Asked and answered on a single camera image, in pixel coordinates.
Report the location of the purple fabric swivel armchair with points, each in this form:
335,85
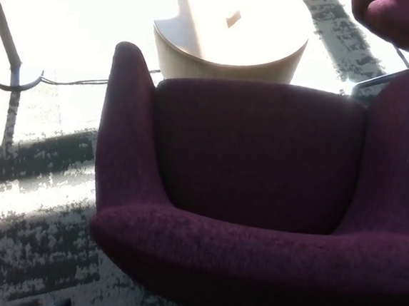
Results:
217,258

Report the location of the purple armchair seat cushion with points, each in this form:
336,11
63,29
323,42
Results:
258,150

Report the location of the round beige wooden side table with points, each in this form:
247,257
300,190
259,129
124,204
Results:
198,64

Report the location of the small brown table top tag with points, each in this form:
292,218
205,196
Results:
233,19

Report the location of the chrome armchair base leg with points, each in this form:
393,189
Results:
386,77

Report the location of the floor lamp pole with base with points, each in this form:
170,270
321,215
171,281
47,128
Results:
15,72

